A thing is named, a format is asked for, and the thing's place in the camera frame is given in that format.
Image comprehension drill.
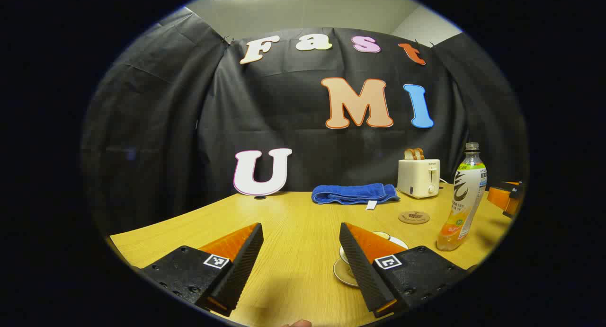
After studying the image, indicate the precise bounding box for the clear water bottle orange drink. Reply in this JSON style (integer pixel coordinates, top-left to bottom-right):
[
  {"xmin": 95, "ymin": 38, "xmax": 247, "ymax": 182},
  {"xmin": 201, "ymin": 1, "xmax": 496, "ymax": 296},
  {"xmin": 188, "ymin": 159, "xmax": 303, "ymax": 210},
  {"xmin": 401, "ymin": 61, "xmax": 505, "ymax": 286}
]
[{"xmin": 437, "ymin": 142, "xmax": 488, "ymax": 252}]

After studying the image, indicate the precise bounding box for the blue towel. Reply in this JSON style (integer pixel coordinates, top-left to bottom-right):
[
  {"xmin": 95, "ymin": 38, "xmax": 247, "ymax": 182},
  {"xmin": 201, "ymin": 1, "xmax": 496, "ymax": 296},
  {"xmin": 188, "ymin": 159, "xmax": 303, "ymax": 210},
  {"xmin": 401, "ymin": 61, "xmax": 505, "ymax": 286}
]
[{"xmin": 311, "ymin": 183, "xmax": 401, "ymax": 210}]

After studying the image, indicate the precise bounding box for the round brown coaster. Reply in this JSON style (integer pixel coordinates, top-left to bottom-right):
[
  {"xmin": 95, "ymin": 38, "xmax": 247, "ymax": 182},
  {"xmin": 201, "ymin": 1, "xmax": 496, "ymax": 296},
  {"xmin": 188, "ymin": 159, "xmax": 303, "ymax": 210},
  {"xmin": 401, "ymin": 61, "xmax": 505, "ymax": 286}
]
[{"xmin": 398, "ymin": 211, "xmax": 431, "ymax": 225}]

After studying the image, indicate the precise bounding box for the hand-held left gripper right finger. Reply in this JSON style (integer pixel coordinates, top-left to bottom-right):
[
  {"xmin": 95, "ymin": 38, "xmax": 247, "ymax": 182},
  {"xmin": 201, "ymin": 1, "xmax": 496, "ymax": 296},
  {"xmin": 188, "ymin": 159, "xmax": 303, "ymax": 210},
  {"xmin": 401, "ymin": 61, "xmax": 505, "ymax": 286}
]
[{"xmin": 339, "ymin": 222, "xmax": 469, "ymax": 318}]

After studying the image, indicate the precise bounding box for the white toaster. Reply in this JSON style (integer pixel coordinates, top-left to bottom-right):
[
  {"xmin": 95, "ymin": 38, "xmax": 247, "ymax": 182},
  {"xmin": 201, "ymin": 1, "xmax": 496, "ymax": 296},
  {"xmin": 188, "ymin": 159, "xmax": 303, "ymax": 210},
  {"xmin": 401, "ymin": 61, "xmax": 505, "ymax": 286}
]
[{"xmin": 397, "ymin": 159, "xmax": 441, "ymax": 199}]

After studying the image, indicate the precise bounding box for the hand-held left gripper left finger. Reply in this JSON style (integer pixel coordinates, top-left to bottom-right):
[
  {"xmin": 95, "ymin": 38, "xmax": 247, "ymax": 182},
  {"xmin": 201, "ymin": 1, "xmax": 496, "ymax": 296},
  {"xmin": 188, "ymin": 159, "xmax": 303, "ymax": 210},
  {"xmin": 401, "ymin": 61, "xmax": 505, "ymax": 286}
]
[{"xmin": 142, "ymin": 222, "xmax": 264, "ymax": 317}]

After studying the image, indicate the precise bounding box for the black backdrop cloth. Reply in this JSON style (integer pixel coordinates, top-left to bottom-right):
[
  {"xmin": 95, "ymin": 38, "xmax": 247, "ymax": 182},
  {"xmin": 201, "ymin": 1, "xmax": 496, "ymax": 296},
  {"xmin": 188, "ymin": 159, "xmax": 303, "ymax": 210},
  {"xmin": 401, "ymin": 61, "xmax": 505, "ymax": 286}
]
[{"xmin": 80, "ymin": 8, "xmax": 528, "ymax": 235}]

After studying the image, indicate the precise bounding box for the white saucer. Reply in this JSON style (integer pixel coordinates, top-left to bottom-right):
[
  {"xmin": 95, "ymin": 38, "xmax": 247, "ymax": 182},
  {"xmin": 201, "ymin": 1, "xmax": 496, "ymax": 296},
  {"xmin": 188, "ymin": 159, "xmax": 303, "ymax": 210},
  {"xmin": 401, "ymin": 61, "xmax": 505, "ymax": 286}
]
[{"xmin": 333, "ymin": 257, "xmax": 360, "ymax": 288}]

